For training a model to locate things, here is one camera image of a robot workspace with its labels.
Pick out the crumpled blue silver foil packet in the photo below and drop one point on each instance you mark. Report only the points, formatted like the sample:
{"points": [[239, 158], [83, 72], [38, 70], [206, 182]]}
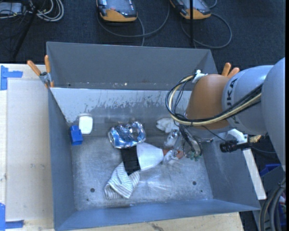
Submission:
{"points": [[125, 135]]}

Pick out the grey metal bin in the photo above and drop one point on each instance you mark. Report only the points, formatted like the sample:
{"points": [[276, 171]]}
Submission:
{"points": [[91, 167]]}

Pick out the small white cup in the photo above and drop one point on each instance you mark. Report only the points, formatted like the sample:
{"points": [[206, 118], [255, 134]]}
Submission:
{"points": [[85, 124]]}

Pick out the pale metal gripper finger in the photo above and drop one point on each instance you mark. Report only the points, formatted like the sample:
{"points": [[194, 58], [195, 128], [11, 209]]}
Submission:
{"points": [[168, 141], [169, 158]]}

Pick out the crumpled white cloth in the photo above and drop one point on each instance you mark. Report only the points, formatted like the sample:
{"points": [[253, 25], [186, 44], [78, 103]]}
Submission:
{"points": [[165, 124]]}

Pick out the striped beige cloth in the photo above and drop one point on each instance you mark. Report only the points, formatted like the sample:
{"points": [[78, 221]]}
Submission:
{"points": [[121, 182]]}

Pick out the black cylinder on white bracket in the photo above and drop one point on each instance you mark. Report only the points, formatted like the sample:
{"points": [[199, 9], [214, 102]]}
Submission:
{"points": [[228, 146]]}

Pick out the clear plastic wrapper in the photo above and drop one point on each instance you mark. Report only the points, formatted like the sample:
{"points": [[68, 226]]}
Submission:
{"points": [[156, 183]]}

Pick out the blue plastic block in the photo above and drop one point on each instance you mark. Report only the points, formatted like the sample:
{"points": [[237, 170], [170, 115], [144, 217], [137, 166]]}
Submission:
{"points": [[75, 135]]}

